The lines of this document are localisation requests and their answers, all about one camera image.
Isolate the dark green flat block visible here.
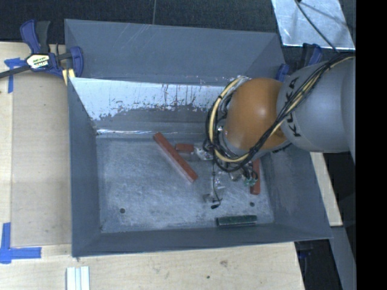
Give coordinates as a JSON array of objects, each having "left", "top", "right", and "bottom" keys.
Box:
[{"left": 215, "top": 214, "right": 258, "bottom": 227}]

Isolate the long red-brown flat block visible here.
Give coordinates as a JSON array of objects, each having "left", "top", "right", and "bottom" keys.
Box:
[{"left": 152, "top": 132, "right": 199, "bottom": 184}]

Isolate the short red-brown flat block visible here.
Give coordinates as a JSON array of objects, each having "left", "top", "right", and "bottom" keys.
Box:
[{"left": 174, "top": 143, "right": 195, "bottom": 155}]

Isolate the grey metal bin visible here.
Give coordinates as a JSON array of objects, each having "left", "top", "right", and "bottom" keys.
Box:
[{"left": 63, "top": 18, "right": 334, "bottom": 258}]

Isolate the pale wood flat board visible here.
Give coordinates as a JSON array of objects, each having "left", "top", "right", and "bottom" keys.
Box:
[{"left": 10, "top": 71, "right": 73, "bottom": 248}]

